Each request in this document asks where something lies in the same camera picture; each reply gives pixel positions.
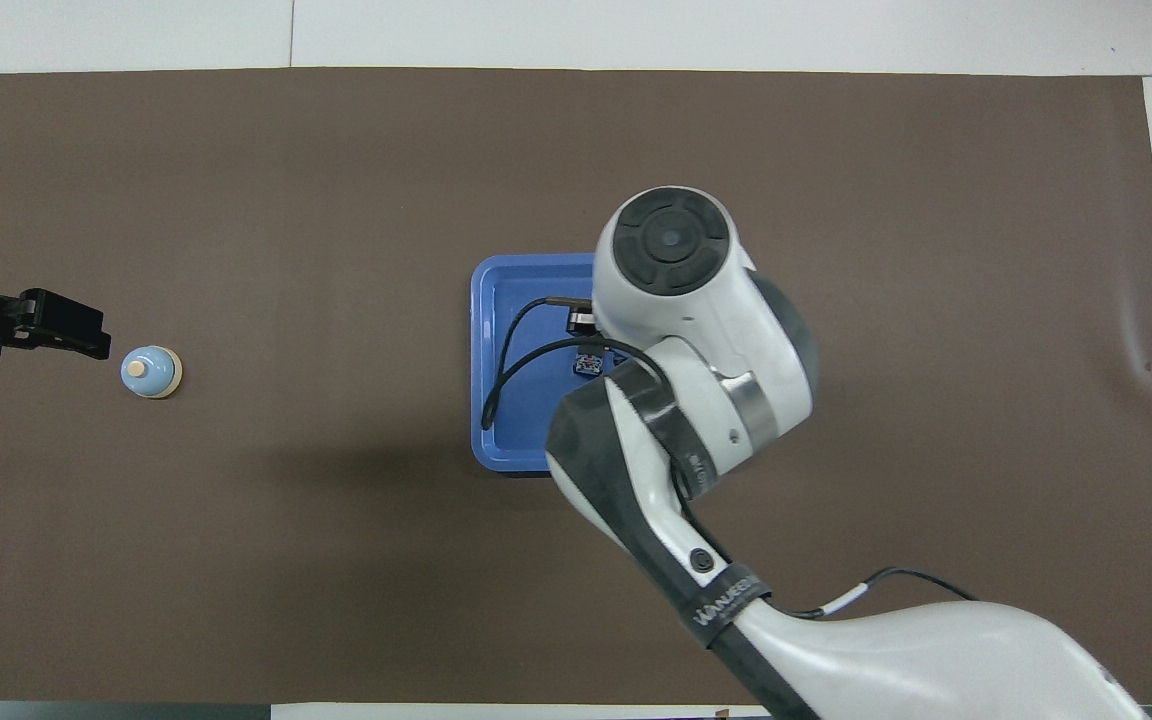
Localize light blue desk bell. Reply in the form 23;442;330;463
120;344;184;400

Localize blue plastic tray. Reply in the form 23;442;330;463
469;253;637;476

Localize brown table mat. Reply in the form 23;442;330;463
0;67;1152;706

